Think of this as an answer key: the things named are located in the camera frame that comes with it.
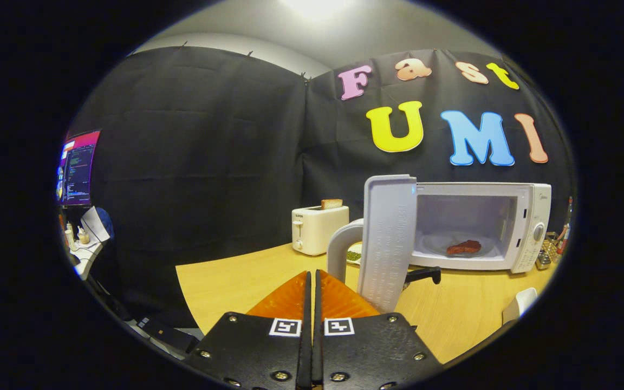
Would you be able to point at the toast slice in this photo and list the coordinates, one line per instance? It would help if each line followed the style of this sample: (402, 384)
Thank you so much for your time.
(331, 204)

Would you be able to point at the clear plastic water bottle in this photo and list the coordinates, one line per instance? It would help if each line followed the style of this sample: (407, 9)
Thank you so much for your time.
(565, 238)

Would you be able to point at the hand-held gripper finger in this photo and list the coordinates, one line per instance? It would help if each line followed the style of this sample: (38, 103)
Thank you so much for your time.
(318, 346)
(305, 346)

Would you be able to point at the reddish brown meat piece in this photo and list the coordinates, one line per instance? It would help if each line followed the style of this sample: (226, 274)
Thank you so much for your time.
(463, 248)

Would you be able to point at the white toaster oven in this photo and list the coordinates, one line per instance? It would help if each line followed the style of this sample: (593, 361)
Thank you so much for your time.
(528, 216)

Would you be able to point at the small white ribbed tray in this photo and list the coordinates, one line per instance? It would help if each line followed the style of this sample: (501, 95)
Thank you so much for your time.
(520, 304)

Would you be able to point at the black flat device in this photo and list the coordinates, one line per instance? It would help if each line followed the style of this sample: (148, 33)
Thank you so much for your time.
(168, 335)

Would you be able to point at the cream bread toaster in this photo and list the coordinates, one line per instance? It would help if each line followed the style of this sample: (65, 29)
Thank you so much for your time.
(317, 228)

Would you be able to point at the glass turntable plate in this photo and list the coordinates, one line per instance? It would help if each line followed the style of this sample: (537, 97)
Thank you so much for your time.
(434, 246)

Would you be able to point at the computer monitor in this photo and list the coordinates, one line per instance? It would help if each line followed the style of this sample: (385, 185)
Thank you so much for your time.
(79, 168)

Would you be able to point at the white sectioned bean dish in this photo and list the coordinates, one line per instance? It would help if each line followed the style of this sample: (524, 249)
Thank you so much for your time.
(353, 255)

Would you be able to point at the white paper sheet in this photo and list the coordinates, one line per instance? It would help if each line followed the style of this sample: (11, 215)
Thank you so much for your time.
(95, 223)

